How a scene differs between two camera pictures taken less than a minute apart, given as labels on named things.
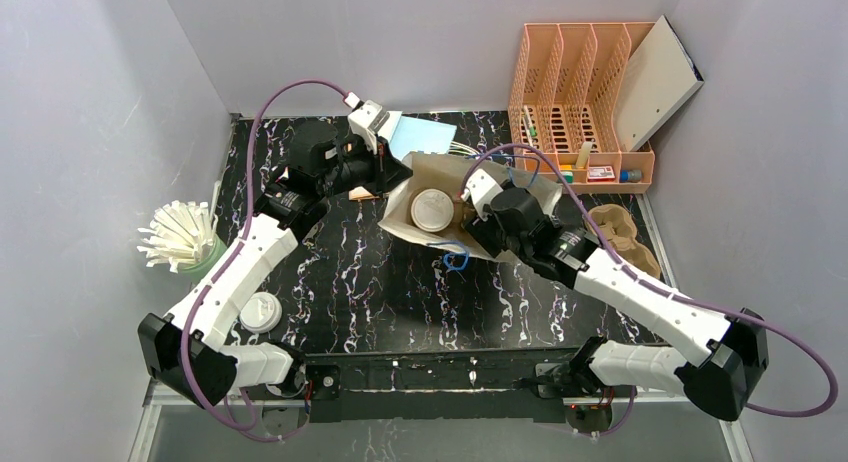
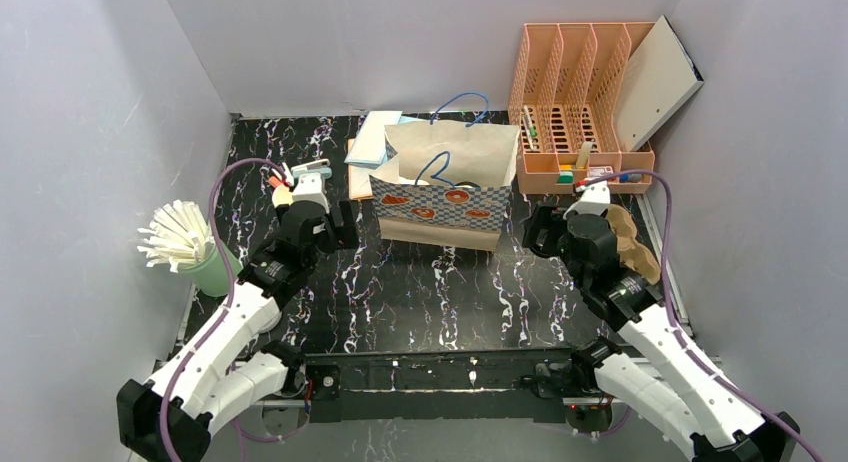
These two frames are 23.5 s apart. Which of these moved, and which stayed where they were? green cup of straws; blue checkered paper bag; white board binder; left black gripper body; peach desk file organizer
Moved: blue checkered paper bag; left black gripper body
Stayed: green cup of straws; peach desk file organizer; white board binder
